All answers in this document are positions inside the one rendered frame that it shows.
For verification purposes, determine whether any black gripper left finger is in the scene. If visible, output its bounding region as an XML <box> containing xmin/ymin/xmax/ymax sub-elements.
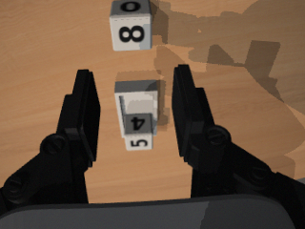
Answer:
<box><xmin>0</xmin><ymin>69</ymin><xmax>101</xmax><ymax>216</ymax></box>

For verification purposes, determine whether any white number cube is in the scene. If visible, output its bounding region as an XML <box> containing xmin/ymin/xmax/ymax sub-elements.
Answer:
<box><xmin>124</xmin><ymin>114</ymin><xmax>153</xmax><ymax>151</ymax></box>
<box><xmin>110</xmin><ymin>0</ymin><xmax>153</xmax><ymax>52</ymax></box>

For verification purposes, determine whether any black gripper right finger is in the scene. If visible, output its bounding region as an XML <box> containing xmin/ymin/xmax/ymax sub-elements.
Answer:
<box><xmin>172</xmin><ymin>64</ymin><xmax>305</xmax><ymax>229</ymax></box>

